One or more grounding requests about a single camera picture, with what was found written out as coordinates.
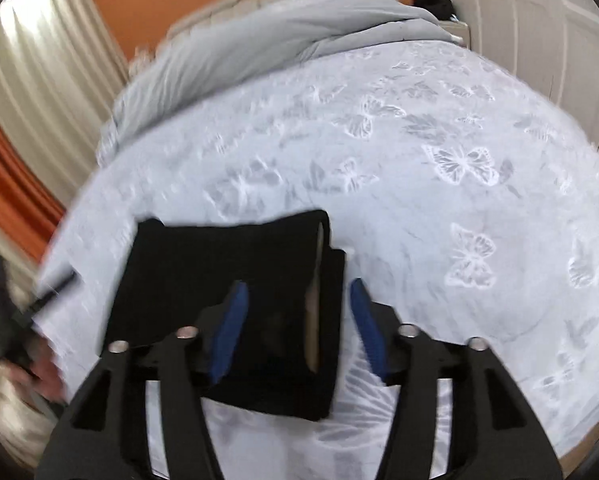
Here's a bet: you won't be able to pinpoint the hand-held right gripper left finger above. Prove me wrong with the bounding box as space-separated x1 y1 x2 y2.
34 280 250 480

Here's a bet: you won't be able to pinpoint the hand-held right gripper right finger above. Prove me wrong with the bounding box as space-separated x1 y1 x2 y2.
348 277 563 480

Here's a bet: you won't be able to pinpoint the black pants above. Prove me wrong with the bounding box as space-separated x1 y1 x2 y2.
95 208 347 422

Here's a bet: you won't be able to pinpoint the person's left hand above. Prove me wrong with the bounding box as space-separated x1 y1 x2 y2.
6 332 67 403

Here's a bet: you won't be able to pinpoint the orange curtain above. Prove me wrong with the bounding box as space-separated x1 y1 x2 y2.
0 85 67 261

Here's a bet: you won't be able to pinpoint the bed with butterfly sheet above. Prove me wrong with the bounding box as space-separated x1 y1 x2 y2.
39 35 599 480

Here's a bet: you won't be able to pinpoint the cream curtain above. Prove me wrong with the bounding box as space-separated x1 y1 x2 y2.
0 0 130 201

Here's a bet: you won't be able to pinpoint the grey duvet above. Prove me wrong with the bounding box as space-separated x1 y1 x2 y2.
96 0 463 166

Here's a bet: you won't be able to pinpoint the white nightstand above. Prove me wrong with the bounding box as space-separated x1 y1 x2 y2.
442 20 473 50

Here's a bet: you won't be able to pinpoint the black bag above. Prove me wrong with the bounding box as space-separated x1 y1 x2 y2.
412 0 456 23

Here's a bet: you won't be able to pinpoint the white wardrobe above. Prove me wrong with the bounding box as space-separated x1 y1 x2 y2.
439 0 599 161

